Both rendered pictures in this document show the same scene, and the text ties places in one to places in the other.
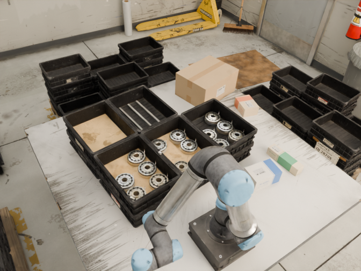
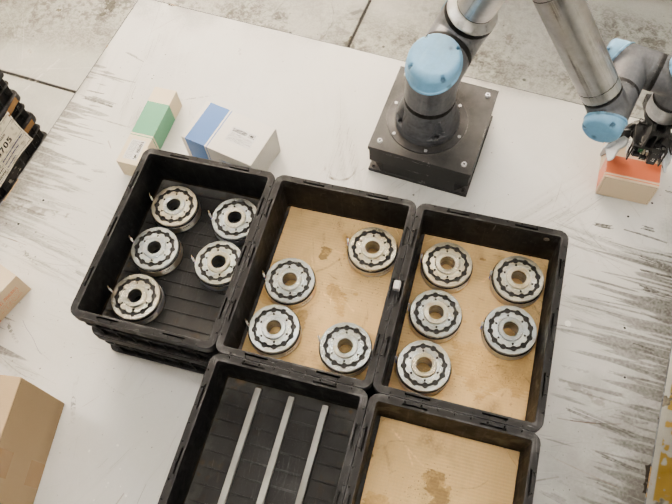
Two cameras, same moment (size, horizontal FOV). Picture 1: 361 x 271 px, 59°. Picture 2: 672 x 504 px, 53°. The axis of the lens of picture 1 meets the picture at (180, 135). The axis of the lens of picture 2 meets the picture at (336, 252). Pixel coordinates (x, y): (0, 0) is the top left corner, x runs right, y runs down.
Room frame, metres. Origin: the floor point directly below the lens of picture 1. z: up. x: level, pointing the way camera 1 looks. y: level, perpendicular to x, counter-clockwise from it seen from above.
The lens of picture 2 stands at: (1.53, 0.51, 2.12)
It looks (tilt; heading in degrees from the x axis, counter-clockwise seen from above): 63 degrees down; 243
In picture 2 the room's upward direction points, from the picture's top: 7 degrees counter-clockwise
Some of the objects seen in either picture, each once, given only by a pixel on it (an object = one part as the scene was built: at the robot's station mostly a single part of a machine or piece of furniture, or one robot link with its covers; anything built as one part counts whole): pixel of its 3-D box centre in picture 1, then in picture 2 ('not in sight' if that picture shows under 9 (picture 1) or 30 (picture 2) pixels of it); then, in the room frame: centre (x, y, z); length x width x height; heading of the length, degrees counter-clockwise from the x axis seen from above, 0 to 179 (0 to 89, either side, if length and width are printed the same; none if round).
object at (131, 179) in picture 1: (124, 180); (510, 330); (1.05, 0.28, 0.86); 0.10 x 0.10 x 0.01
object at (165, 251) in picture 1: (165, 249); (628, 69); (0.59, 0.03, 1.05); 0.11 x 0.11 x 0.08; 28
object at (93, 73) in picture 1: (108, 78); not in sight; (2.81, 0.80, 0.31); 0.40 x 0.30 x 0.34; 126
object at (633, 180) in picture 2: not in sight; (630, 163); (0.51, 0.10, 0.74); 0.16 x 0.12 x 0.07; 39
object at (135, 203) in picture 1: (136, 166); (474, 309); (1.10, 0.22, 0.92); 0.40 x 0.30 x 0.02; 41
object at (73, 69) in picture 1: (69, 85); not in sight; (2.58, 1.12, 0.37); 0.40 x 0.30 x 0.45; 126
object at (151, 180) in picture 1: (158, 180); (447, 264); (1.07, 0.10, 0.86); 0.10 x 0.10 x 0.01
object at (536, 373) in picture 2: (136, 172); (470, 319); (1.10, 0.22, 0.87); 0.40 x 0.30 x 0.11; 41
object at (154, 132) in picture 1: (180, 149); (322, 285); (1.30, 0.00, 0.87); 0.40 x 0.30 x 0.11; 41
